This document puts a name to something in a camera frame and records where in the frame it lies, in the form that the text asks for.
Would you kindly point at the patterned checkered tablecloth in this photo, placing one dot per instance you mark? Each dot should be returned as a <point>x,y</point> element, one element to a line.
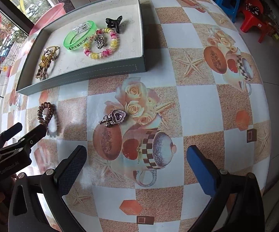
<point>201,87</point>

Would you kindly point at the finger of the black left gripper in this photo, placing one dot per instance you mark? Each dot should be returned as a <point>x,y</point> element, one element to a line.
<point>33,137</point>

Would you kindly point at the blue plastic stool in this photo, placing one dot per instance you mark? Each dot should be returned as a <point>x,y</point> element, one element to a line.
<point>230,7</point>

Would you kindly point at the pink plastic basin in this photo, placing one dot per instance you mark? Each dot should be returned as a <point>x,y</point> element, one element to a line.
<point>51,15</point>

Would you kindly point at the green shallow tray box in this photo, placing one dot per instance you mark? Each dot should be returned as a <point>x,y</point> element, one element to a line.
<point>123,54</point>

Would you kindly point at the pink heart pendant brooch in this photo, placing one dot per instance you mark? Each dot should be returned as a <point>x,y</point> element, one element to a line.
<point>100,41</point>

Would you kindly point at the red plastic chair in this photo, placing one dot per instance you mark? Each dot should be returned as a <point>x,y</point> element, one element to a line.
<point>253,12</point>

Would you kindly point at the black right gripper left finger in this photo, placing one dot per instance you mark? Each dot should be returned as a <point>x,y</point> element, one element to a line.
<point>58,184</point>

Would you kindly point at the metal alligator hair clip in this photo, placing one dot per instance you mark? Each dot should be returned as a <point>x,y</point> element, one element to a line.
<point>51,52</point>

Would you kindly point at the black claw hair clip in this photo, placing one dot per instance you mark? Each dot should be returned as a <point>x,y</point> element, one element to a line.
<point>114,23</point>

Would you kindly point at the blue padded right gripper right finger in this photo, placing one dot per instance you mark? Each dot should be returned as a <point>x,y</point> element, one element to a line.
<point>215,183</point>

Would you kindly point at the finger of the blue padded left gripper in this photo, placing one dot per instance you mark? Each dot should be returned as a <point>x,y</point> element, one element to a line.
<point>9,133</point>

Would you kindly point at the green translucent bangle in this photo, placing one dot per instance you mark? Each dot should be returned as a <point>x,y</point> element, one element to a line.
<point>79,35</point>

